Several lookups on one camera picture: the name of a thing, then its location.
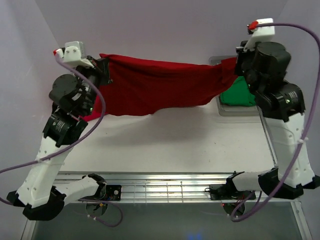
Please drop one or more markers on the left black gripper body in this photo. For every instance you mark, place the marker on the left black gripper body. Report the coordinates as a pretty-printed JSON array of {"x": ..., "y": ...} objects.
[{"x": 89, "y": 103}]

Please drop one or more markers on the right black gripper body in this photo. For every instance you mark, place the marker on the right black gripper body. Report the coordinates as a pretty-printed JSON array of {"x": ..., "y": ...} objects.
[{"x": 244, "y": 61}]

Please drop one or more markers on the dark red t shirt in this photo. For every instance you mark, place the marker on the dark red t shirt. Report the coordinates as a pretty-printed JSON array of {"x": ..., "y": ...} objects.
[{"x": 142, "y": 87}]

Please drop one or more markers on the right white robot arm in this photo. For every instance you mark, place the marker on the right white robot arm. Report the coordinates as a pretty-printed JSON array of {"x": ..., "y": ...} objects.
[{"x": 282, "y": 106}]

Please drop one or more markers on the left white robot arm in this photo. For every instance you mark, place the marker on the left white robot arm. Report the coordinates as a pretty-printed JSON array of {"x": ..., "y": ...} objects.
[{"x": 39, "y": 197}]

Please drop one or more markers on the green t shirt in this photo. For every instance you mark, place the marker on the green t shirt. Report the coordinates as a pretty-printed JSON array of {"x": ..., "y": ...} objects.
[{"x": 238, "y": 94}]

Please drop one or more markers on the clear plastic bin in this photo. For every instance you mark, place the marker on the clear plastic bin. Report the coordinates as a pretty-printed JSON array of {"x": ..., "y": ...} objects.
[{"x": 231, "y": 111}]

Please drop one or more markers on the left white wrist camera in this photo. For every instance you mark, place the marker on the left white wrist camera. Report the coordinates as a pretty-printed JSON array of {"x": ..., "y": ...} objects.
[{"x": 73, "y": 55}]

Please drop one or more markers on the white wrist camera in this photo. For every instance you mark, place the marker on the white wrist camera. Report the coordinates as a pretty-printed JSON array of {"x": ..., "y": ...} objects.
[
  {"x": 73, "y": 55},
  {"x": 259, "y": 34}
]

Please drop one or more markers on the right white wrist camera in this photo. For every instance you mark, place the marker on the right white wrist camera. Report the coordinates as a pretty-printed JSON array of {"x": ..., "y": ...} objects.
[{"x": 259, "y": 34}]

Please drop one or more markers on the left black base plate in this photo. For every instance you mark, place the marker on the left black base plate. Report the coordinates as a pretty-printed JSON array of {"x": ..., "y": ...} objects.
[{"x": 111, "y": 192}]

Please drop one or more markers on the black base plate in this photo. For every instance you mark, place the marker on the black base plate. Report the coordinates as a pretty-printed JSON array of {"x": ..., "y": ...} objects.
[
  {"x": 225, "y": 192},
  {"x": 111, "y": 192}
]

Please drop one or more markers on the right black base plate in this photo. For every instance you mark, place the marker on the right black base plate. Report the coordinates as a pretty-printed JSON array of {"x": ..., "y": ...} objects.
[{"x": 225, "y": 192}]

